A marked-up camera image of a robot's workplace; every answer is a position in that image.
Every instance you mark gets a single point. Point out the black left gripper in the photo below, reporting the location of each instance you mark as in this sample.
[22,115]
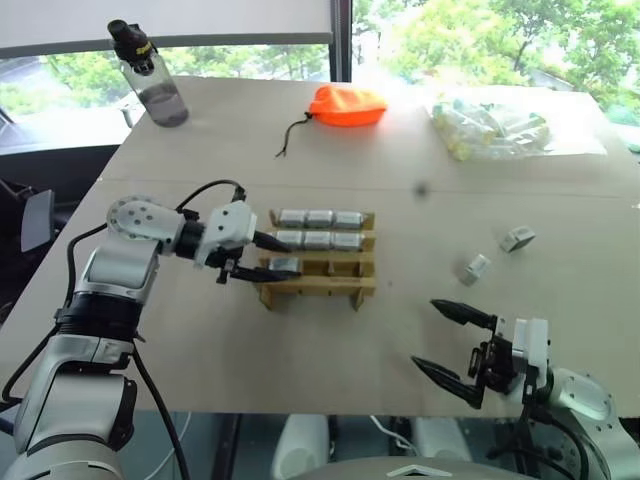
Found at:
[227,255]

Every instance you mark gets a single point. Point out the white roller window blind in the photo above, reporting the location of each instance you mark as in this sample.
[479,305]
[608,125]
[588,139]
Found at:
[165,22]

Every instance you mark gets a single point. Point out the loose silver cell far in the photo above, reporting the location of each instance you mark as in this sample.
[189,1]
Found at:
[517,239]

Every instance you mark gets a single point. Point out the dark window frame post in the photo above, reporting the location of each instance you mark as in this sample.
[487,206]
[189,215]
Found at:
[340,40]

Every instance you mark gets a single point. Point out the orange fabric pouch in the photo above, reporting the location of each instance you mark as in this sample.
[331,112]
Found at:
[347,106]

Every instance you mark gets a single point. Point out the clear plastic bag of cameras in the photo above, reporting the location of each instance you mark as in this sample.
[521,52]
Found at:
[500,130]

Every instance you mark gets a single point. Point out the small silver camera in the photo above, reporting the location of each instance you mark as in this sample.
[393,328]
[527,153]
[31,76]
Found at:
[294,217]
[290,239]
[318,240]
[347,240]
[349,218]
[285,264]
[321,217]

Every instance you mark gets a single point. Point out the white rounded shape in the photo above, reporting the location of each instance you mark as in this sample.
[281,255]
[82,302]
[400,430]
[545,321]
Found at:
[302,442]

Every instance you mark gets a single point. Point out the loose silver cell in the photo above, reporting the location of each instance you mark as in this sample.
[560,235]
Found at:
[475,270]
[517,239]

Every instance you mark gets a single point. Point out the grey robot torso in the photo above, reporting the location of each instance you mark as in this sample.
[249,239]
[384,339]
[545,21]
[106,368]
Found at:
[400,470]

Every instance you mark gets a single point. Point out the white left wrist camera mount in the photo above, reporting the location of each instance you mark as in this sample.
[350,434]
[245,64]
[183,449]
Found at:
[230,222]

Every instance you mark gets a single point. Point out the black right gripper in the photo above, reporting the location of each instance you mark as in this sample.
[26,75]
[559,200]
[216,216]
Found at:
[497,365]

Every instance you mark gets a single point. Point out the wooden slatted rack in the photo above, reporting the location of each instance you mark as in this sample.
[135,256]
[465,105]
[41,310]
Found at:
[325,286]

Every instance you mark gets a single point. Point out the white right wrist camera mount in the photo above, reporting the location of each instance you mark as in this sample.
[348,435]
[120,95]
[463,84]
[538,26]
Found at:
[537,345]

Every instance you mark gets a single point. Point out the blue-grey chair panel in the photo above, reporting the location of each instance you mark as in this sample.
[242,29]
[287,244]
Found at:
[37,222]

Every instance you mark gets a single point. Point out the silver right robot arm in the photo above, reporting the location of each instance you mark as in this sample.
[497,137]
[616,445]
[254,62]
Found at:
[585,400]

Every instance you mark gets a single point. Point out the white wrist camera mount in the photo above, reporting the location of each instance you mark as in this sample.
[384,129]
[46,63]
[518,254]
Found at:
[230,222]
[537,345]

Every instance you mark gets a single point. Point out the loose silver cell near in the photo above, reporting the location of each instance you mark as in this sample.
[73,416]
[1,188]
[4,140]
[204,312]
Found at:
[475,270]

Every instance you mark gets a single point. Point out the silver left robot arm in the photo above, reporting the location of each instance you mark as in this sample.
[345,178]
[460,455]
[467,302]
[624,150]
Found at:
[115,265]

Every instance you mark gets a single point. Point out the clear black-capped water bottle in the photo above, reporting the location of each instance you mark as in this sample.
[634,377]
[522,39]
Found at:
[160,90]

